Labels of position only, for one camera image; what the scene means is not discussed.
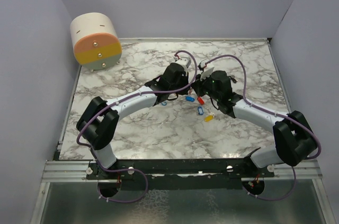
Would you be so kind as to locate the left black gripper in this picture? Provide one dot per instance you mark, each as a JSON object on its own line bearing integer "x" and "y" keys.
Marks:
{"x": 184, "y": 77}

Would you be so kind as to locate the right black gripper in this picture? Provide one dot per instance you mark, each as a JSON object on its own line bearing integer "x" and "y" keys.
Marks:
{"x": 198, "y": 84}

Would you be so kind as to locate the blue framed key tag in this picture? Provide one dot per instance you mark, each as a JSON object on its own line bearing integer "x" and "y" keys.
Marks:
{"x": 200, "y": 110}

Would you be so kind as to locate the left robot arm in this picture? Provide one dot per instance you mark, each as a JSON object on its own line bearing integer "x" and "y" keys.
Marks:
{"x": 99, "y": 121}

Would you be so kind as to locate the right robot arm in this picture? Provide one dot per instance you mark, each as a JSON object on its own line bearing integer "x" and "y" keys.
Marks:
{"x": 293, "y": 141}

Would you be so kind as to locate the blue solid key tag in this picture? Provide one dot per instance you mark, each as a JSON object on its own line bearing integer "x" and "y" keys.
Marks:
{"x": 190, "y": 99}

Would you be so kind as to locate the yellow solid key tag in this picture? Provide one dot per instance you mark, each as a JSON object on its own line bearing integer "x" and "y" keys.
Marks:
{"x": 209, "y": 117}

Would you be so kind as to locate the pastel three-drawer cylinder box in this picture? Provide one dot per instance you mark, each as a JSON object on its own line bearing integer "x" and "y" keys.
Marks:
{"x": 95, "y": 42}

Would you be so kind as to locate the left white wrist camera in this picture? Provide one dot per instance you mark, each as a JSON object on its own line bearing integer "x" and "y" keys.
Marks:
{"x": 185, "y": 62}

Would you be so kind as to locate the black mounting rail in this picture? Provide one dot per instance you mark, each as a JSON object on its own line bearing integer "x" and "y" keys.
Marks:
{"x": 178, "y": 174}

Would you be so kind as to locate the aluminium extrusion frame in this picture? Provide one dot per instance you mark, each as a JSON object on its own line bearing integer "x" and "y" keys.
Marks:
{"x": 65, "y": 171}

